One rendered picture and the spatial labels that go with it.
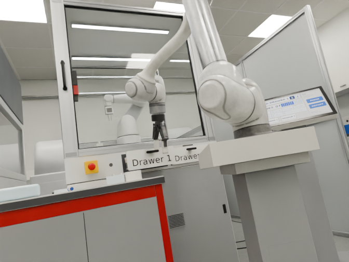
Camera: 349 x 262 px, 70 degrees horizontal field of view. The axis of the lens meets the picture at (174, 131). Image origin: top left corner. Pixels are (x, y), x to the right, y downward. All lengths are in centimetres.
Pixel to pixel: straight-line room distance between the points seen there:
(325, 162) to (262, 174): 167
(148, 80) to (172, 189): 76
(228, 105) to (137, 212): 52
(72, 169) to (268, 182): 106
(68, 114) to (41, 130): 330
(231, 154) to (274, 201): 26
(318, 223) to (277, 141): 110
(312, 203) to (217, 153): 116
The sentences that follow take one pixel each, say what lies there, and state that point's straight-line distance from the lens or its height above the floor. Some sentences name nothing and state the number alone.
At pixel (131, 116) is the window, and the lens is 168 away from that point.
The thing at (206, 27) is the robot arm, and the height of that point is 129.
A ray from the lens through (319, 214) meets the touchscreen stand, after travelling 196.
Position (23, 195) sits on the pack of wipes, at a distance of 101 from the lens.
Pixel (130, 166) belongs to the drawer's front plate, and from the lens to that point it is 144.
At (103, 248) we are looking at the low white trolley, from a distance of 100.
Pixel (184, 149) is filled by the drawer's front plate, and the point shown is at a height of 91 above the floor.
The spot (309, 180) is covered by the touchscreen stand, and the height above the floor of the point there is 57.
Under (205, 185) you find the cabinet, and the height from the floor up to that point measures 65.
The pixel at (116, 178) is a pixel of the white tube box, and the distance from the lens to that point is 126.
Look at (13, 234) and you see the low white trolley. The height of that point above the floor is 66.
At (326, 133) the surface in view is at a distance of 259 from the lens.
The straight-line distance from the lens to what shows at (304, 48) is 276.
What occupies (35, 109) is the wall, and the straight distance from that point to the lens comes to 502.
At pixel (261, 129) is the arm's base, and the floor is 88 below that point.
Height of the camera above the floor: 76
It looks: 10 degrees up
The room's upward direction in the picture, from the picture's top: 10 degrees counter-clockwise
